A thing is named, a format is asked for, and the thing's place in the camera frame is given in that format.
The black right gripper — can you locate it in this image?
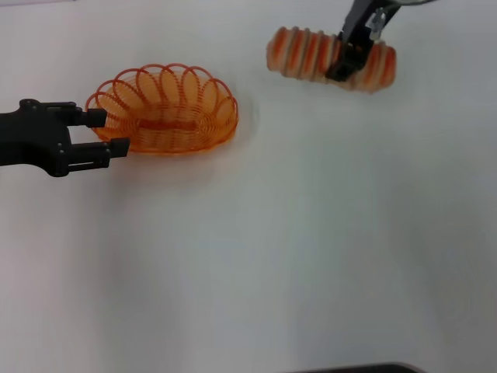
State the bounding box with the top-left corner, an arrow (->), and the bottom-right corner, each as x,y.
325,0 -> 401,83

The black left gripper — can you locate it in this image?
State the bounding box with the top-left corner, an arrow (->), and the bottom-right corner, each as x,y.
0,99 -> 131,179

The striped orange sliced bread loaf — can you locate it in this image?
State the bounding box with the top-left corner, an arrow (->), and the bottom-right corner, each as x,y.
266,25 -> 398,94

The orange wire woven basket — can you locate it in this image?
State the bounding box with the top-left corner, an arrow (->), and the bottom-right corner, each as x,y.
85,61 -> 238,155

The dark rounded robot base edge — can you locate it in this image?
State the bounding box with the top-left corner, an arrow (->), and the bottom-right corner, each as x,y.
294,361 -> 424,373

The silver metal connector plug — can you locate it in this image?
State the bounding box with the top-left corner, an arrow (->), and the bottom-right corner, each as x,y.
367,7 -> 388,40

